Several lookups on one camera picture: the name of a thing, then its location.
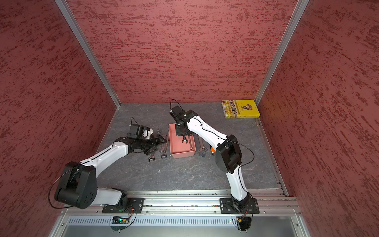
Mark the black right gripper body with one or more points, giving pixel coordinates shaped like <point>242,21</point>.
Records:
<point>182,131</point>

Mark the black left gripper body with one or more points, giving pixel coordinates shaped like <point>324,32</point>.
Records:
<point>146,144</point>

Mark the silver open-end wrench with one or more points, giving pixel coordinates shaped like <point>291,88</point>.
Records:
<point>185,140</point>

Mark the orange handled adjustable wrench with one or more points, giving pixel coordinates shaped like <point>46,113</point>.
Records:
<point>204,148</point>

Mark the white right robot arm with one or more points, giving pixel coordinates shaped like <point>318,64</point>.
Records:
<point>228,155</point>

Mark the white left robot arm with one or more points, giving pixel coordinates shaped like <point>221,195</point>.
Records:
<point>77,186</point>

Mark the pink plastic storage box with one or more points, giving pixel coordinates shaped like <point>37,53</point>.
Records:
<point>177,148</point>

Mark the yellow book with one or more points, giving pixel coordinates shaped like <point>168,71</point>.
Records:
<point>240,109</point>

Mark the left controller board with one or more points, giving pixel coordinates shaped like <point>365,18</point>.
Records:
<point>117,220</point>

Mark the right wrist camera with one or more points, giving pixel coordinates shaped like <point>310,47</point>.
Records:
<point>176,113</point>

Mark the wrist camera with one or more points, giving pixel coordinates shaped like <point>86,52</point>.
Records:
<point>176,113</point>
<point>139,132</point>

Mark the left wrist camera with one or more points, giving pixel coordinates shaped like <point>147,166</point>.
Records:
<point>139,132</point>

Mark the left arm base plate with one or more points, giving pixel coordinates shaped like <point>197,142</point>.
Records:
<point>128,205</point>

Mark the aluminium front rail frame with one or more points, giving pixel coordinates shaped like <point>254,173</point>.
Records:
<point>188,213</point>

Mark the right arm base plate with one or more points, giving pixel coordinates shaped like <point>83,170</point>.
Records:
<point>232,206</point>

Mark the aluminium corner post left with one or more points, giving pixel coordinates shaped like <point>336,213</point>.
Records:
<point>74,26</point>

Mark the aluminium corner post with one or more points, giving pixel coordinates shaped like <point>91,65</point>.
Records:
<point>74,26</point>
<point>287,35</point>

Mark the aluminium corner post right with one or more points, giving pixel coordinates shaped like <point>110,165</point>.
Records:
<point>287,35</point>

